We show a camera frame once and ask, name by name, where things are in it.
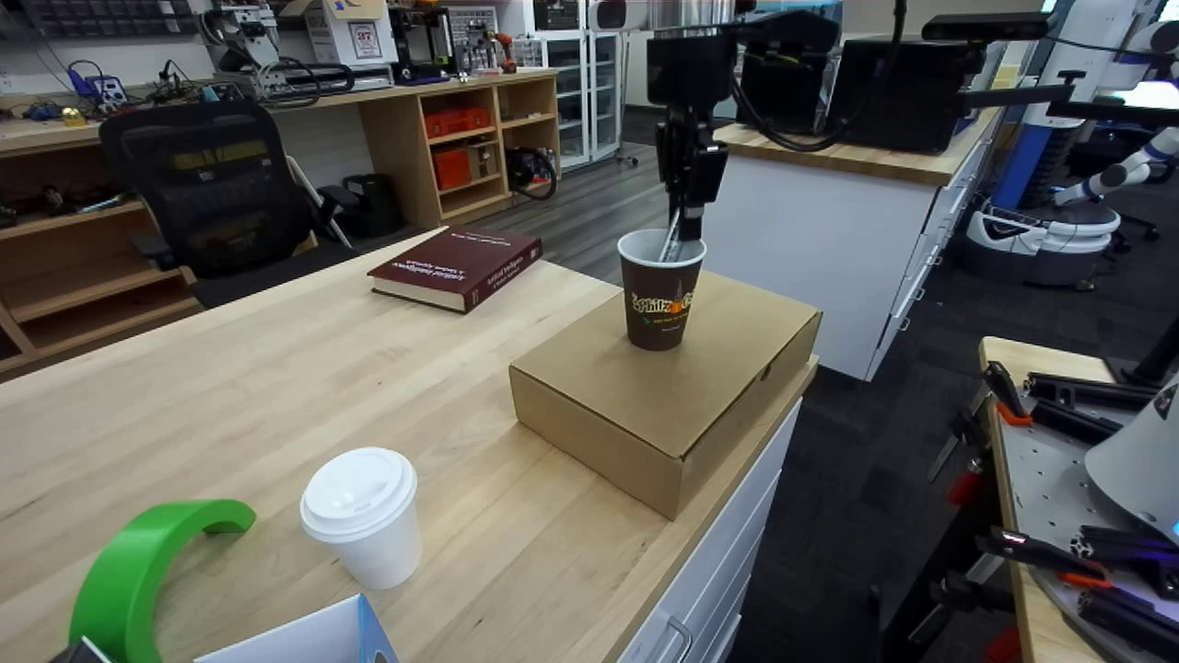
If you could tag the workbench with tools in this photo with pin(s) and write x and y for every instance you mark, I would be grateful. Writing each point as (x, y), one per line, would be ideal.
(1046, 491)

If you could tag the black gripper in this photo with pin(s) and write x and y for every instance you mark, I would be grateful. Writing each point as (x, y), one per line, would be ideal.
(691, 152)

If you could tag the black bag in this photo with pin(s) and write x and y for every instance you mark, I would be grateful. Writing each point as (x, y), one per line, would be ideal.
(532, 174)

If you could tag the grey marker pen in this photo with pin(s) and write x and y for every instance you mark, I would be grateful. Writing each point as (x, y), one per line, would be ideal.
(671, 246)

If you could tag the flat cardboard box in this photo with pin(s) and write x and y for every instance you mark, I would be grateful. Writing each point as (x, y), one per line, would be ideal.
(669, 382)

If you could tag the black office chair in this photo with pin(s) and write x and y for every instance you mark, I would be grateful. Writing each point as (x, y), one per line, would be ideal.
(217, 184)

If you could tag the orange storage bin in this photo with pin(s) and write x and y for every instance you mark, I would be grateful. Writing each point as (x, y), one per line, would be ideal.
(460, 118)
(467, 167)

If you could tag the white cabinet with wooden top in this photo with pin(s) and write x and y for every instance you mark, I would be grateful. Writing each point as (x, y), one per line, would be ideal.
(724, 565)

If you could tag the black equipment box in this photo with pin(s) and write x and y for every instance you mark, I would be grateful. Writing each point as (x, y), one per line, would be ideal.
(909, 95)

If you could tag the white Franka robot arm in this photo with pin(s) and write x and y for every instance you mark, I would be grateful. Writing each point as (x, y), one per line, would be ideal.
(1144, 460)

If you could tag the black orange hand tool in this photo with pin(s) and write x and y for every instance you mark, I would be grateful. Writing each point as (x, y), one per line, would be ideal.
(1088, 406)
(1091, 556)

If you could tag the blue cube with number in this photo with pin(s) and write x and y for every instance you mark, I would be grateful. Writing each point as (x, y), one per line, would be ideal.
(308, 640)

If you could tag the dark red hardcover book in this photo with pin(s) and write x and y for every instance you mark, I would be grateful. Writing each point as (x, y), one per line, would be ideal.
(460, 264)

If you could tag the wooden desk with shelves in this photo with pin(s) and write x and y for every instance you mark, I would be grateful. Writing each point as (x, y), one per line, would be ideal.
(76, 264)

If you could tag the white lidded paper cup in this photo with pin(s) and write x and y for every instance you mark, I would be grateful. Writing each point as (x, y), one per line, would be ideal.
(368, 519)

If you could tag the white robot on round base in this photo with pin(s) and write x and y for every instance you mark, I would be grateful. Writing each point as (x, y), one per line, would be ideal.
(1056, 227)

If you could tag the green tape roll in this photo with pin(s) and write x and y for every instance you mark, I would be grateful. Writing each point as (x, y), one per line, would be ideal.
(122, 572)

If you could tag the white glass door cabinet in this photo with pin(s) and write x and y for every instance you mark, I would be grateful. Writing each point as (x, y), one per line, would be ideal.
(583, 75)

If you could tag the brown paper cup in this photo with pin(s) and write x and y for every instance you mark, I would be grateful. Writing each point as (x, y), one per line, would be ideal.
(660, 298)

